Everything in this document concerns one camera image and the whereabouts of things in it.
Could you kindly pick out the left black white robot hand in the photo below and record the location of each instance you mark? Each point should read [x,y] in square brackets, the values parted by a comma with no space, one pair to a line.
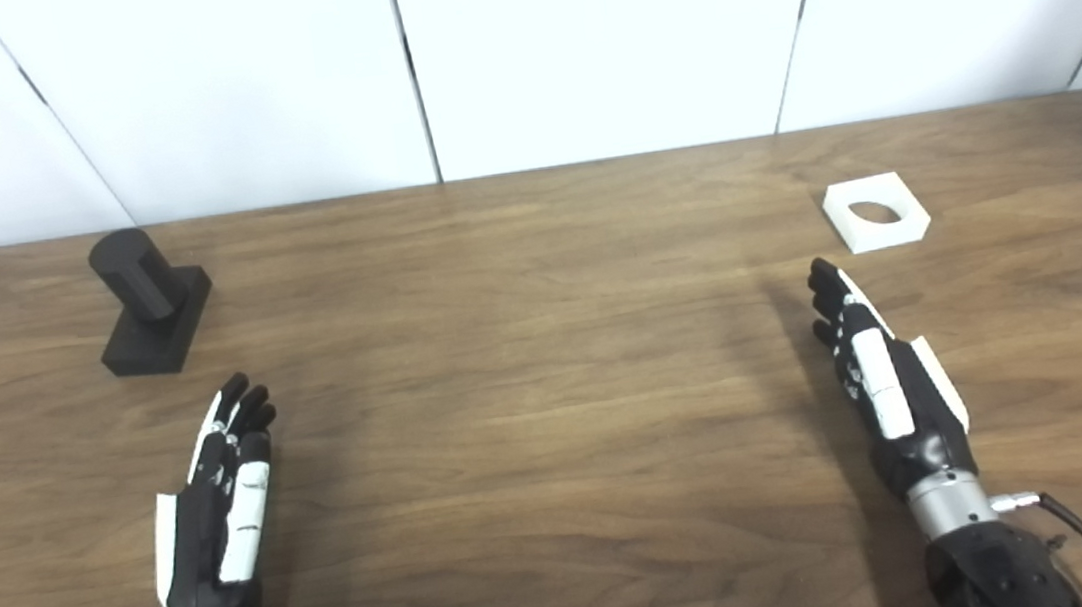
[202,570]

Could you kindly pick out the black peg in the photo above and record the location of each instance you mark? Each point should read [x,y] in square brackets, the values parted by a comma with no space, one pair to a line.
[146,320]

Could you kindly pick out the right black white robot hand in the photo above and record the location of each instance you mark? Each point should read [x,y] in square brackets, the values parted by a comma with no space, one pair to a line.
[922,434]

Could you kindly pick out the white square piece with hole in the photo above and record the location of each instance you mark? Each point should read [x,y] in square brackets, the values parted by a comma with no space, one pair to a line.
[890,232]

